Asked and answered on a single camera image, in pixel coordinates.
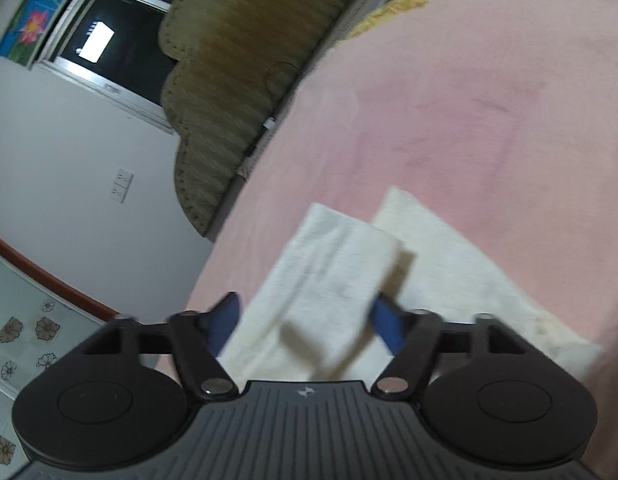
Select floral wall poster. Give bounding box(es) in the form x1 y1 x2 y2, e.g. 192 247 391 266
0 0 98 67

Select olive padded headboard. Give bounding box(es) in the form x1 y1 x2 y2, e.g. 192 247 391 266
158 0 368 238

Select window with metal frame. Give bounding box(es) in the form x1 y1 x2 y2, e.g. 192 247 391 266
34 0 206 134

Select flower-patterned wardrobe door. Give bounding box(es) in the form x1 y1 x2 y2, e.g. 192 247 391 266
0 249 106 466

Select pink blanket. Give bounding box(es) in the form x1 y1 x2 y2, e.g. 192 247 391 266
154 0 618 480

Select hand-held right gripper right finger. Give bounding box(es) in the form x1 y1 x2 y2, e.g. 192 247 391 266
370 294 532 402

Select white pants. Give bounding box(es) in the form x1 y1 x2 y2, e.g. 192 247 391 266
221 186 602 382

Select brown wooden door frame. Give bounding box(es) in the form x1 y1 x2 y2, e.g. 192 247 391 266
0 230 122 322

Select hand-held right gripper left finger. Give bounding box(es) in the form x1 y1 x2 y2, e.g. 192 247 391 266
81 291 240 402

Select white wall socket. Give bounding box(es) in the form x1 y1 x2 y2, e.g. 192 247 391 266
110 167 135 205

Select yellow blanket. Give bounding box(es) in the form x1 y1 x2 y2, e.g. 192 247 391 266
346 0 490 39

